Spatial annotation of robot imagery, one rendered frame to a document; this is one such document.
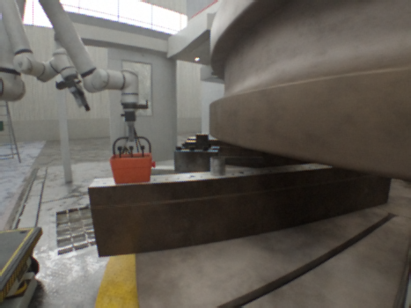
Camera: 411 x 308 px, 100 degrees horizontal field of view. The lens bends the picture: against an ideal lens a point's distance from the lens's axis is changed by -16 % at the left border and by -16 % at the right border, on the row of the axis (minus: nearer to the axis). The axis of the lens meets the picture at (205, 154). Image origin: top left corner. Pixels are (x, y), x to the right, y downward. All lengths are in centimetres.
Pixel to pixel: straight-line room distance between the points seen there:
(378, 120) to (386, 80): 10
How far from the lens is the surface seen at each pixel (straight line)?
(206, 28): 337
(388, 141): 63
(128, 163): 98
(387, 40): 81
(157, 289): 96
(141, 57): 419
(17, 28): 139
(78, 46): 113
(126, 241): 113
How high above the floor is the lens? 98
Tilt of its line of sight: 9 degrees down
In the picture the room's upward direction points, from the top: straight up
